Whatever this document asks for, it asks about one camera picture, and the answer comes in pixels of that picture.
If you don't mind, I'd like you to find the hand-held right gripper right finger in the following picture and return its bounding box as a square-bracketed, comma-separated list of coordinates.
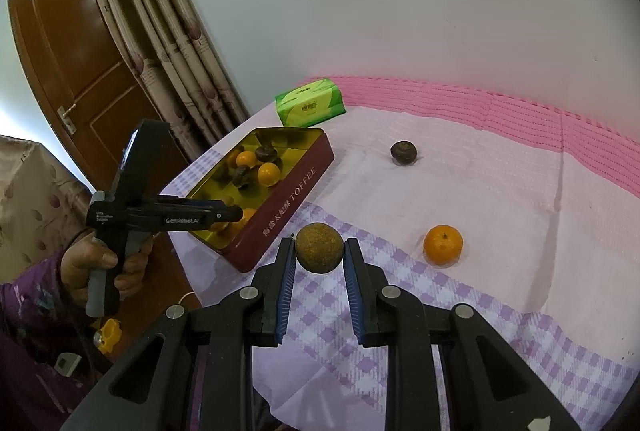
[343, 238, 583, 431]

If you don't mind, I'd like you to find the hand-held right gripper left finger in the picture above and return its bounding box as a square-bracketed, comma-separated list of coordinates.
[60, 237, 297, 431]

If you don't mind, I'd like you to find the red and gold tin box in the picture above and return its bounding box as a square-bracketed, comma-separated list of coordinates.
[170, 127, 335, 273]

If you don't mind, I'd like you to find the person's left forearm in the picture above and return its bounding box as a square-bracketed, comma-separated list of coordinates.
[0, 256, 101, 431]

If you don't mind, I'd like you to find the person's left hand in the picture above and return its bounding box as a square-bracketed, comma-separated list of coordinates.
[60, 231, 155, 307]

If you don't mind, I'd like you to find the purple checked cloth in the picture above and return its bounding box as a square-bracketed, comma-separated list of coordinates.
[165, 148, 640, 431]

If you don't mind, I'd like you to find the beige floral cloth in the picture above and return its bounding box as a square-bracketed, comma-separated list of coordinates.
[0, 134, 93, 284]

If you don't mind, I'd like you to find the yellow plastic object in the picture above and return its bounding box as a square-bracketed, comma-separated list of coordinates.
[94, 318, 122, 353]

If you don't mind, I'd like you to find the green tissue pack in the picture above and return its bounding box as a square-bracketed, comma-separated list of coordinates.
[275, 78, 347, 128]

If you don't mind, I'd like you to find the light pink blanket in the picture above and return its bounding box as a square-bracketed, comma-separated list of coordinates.
[210, 104, 640, 362]

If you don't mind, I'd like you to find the brown wooden door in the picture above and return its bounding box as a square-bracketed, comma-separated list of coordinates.
[7, 0, 211, 192]

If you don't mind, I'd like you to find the small white device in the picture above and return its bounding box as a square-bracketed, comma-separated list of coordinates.
[55, 352, 82, 377]

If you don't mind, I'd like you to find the beige floral curtain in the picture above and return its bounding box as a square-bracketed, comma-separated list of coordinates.
[80, 0, 251, 162]

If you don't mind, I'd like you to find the metal door handle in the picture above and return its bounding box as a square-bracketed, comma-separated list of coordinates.
[56, 106, 78, 135]

